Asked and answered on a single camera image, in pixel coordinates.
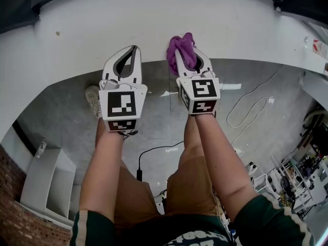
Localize white cable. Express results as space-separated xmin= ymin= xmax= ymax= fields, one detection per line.
xmin=227 ymin=63 xmax=284 ymax=143

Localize person's right leg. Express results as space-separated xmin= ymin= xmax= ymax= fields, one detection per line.
xmin=166 ymin=115 xmax=206 ymax=181

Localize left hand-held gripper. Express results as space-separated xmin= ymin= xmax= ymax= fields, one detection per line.
xmin=98 ymin=45 xmax=149 ymax=133

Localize black cable with adapter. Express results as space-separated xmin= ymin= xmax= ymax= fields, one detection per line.
xmin=137 ymin=141 xmax=185 ymax=181

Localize person's left forearm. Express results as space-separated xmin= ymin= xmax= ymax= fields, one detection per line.
xmin=79 ymin=126 xmax=125 ymax=222

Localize person's right forearm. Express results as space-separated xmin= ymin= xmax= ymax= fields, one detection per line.
xmin=194 ymin=113 xmax=258 ymax=221

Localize tan shorts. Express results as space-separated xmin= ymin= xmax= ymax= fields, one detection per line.
xmin=114 ymin=156 xmax=221 ymax=228

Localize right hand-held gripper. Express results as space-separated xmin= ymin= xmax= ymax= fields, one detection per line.
xmin=174 ymin=47 xmax=221 ymax=116

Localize white cabinet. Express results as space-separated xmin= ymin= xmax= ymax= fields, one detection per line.
xmin=302 ymin=70 xmax=328 ymax=110

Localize white sneaker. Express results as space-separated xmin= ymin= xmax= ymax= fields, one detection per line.
xmin=85 ymin=85 xmax=103 ymax=119

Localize green sweatshirt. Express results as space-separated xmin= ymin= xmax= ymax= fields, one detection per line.
xmin=70 ymin=195 xmax=316 ymax=246

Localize purple cloth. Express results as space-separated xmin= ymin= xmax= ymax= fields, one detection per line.
xmin=166 ymin=32 xmax=198 ymax=75

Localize white shelf unit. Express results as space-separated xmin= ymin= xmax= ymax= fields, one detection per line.
xmin=19 ymin=138 xmax=77 ymax=221

